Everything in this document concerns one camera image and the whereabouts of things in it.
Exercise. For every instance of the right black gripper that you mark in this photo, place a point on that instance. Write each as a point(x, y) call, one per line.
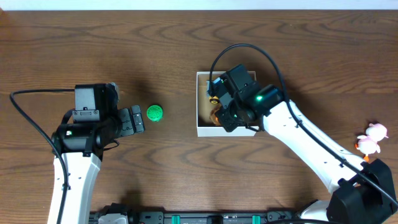
point(228, 124)

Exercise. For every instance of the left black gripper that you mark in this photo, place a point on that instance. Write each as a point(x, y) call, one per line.
point(125, 122)

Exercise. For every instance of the brown plush toy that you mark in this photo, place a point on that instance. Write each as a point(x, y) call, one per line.
point(213, 117)

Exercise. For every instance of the yellow grey toy truck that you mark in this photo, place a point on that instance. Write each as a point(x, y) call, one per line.
point(214, 100)

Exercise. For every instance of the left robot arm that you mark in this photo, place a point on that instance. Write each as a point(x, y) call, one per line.
point(74, 180)

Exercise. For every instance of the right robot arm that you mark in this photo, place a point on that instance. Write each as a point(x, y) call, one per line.
point(361, 192)

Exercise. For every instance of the green round toy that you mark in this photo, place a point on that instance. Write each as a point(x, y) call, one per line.
point(155, 113)

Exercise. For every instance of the white pink duck toy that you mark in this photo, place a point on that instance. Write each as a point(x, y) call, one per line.
point(368, 143)

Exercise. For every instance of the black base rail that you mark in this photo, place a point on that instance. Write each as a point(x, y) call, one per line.
point(119, 213)

